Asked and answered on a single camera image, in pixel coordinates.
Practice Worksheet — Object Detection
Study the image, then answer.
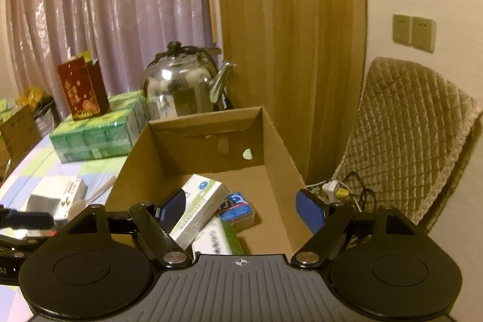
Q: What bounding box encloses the white rice spoon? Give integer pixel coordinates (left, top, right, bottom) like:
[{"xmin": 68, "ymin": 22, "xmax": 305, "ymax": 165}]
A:
[{"xmin": 67, "ymin": 174, "xmax": 118, "ymax": 222}]

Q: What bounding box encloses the stack of green boxes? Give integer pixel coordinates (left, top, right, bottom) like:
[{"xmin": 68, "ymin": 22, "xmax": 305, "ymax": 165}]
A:
[{"xmin": 0, "ymin": 98, "xmax": 18, "ymax": 123}]

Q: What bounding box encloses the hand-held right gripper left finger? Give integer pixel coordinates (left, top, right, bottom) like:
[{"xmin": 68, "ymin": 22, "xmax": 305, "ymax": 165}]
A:
[{"xmin": 56, "ymin": 189, "xmax": 194, "ymax": 269}]

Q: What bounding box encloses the small green box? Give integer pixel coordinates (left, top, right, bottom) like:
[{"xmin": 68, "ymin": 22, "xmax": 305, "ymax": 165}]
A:
[{"xmin": 192, "ymin": 216, "xmax": 245, "ymax": 256}]

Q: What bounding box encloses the pink curtain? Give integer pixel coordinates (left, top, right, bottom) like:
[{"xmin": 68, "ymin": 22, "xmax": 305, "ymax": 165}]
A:
[{"xmin": 5, "ymin": 0, "xmax": 224, "ymax": 120}]

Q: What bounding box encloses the yellow plastic bag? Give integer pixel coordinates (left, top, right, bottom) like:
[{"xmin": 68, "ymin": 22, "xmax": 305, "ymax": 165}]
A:
[{"xmin": 17, "ymin": 88, "xmax": 44, "ymax": 108}]

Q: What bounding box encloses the red gift box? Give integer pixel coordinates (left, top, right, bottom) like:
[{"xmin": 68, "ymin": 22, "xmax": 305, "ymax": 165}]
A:
[{"xmin": 57, "ymin": 57, "xmax": 110, "ymax": 121}]

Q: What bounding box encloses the wooden door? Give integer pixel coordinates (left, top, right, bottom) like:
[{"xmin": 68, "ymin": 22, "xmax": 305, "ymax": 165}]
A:
[{"xmin": 215, "ymin": 0, "xmax": 369, "ymax": 184}]

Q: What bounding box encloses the white medicine box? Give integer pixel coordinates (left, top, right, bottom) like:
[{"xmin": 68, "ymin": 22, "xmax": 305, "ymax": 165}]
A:
[{"xmin": 168, "ymin": 174, "xmax": 230, "ymax": 252}]

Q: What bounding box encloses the cardboard box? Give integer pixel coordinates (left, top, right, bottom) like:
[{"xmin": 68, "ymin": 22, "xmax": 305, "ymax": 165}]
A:
[{"xmin": 105, "ymin": 106, "xmax": 315, "ymax": 259}]

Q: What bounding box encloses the wooden strip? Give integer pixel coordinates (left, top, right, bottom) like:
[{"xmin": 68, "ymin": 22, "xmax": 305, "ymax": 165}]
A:
[{"xmin": 209, "ymin": 0, "xmax": 220, "ymax": 44}]

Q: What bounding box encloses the silver foil pouch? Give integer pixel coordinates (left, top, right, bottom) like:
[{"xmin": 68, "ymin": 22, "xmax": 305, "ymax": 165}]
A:
[{"xmin": 28, "ymin": 193, "xmax": 63, "ymax": 222}]

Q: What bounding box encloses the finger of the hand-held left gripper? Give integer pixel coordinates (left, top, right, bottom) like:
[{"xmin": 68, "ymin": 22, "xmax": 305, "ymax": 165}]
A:
[{"xmin": 0, "ymin": 206, "xmax": 54, "ymax": 231}]

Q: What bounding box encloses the quilted beige chair cover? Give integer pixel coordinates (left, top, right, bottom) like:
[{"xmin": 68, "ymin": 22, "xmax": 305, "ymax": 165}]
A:
[{"xmin": 331, "ymin": 57, "xmax": 483, "ymax": 233}]

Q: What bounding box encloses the brown cardboard carton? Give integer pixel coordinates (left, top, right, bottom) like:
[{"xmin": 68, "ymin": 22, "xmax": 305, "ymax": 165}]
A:
[{"xmin": 0, "ymin": 105, "xmax": 42, "ymax": 169}]

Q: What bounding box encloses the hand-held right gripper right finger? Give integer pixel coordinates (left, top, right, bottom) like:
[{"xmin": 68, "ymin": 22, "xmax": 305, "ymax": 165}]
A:
[{"xmin": 290, "ymin": 188, "xmax": 428, "ymax": 268}]

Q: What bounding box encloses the slim white box black print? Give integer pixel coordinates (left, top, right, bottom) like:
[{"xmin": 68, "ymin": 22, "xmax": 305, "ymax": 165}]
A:
[{"xmin": 56, "ymin": 178, "xmax": 88, "ymax": 222}]

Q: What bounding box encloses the beige wall socket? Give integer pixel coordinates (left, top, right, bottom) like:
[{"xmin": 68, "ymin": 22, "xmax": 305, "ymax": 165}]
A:
[
  {"xmin": 392, "ymin": 14, "xmax": 413, "ymax": 45},
  {"xmin": 411, "ymin": 16, "xmax": 437, "ymax": 53}
]

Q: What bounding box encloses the green tissue multipack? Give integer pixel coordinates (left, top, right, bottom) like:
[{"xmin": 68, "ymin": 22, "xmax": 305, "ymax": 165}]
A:
[{"xmin": 49, "ymin": 90, "xmax": 152, "ymax": 165}]

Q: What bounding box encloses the stainless steel kettle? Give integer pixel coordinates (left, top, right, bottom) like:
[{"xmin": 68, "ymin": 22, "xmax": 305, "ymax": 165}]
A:
[{"xmin": 140, "ymin": 40, "xmax": 237, "ymax": 120}]

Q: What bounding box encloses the checked tablecloth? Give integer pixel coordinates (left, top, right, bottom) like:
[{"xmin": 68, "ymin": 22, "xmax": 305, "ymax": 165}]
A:
[{"xmin": 0, "ymin": 145, "xmax": 131, "ymax": 322}]

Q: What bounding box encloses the white power strip with cables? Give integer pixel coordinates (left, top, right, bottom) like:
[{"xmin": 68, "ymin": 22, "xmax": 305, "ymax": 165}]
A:
[{"xmin": 305, "ymin": 173, "xmax": 375, "ymax": 210}]

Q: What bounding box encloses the clear plastic box blue label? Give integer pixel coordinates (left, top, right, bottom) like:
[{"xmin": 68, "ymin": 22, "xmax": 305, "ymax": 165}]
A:
[{"xmin": 218, "ymin": 191, "xmax": 256, "ymax": 233}]

